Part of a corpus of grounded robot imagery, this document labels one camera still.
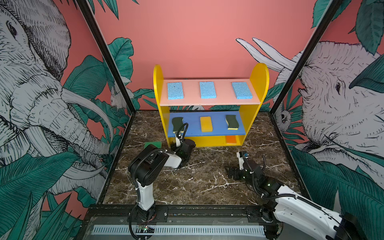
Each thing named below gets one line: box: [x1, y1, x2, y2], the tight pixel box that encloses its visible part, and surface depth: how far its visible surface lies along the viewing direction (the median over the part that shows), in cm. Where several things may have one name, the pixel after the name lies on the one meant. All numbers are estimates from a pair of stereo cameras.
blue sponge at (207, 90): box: [199, 81, 217, 99], surface depth 75 cm
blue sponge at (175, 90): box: [167, 82, 184, 100], surface depth 74 cm
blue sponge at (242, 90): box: [231, 82, 253, 100], surface depth 75 cm
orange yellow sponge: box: [226, 135, 237, 145], surface depth 103 cm
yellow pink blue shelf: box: [153, 63, 270, 148], surface depth 78 cm
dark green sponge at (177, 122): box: [172, 117, 185, 132], surface depth 95 cm
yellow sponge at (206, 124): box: [200, 116, 213, 133], surface depth 92 cm
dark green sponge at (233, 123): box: [225, 115, 239, 130], surface depth 95 cm
